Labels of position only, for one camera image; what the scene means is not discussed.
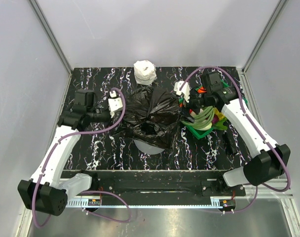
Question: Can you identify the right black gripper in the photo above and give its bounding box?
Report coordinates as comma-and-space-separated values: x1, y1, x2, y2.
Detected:
178, 88, 211, 123

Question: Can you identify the black plastic trash bag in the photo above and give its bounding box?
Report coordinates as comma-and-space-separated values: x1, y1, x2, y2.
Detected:
111, 86, 180, 150

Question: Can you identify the grey plastic trash bin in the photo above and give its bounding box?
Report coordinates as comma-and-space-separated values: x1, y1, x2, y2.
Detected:
134, 140, 165, 155

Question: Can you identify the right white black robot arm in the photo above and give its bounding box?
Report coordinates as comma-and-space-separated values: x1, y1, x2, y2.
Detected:
197, 67, 291, 196

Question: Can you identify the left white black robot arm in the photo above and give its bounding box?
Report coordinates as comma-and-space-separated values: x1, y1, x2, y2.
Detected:
17, 89, 122, 216

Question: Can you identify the green toy bean bundle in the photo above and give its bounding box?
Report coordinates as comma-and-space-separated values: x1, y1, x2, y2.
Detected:
181, 106, 215, 131

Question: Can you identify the green toy leaf vegetable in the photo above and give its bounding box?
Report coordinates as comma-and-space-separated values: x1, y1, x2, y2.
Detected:
212, 117, 227, 131

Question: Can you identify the green plastic vegetable basket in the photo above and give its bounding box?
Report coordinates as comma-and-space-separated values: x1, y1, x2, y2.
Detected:
178, 79, 249, 141

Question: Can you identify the white crumpled paper towel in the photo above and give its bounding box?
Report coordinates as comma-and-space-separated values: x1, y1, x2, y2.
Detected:
133, 60, 157, 85

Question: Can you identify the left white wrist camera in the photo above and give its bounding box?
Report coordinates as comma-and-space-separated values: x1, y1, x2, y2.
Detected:
108, 91, 123, 118

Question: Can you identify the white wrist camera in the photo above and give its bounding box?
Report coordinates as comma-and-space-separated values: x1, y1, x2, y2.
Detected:
108, 91, 123, 118
173, 81, 190, 103

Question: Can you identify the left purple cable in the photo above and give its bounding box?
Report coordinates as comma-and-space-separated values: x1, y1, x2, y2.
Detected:
31, 88, 132, 228

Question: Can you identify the purple cable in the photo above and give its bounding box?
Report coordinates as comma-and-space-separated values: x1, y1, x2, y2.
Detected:
31, 88, 132, 228
179, 65, 292, 214

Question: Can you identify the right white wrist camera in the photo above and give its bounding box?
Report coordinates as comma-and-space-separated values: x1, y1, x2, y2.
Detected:
173, 81, 190, 103

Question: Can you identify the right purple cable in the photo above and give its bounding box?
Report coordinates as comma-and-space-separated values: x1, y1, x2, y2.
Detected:
179, 65, 292, 214

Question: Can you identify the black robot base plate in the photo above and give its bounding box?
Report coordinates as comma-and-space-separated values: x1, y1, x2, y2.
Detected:
70, 169, 247, 207

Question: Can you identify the aluminium frame rail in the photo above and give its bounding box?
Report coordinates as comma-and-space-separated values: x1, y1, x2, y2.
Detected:
27, 0, 73, 75

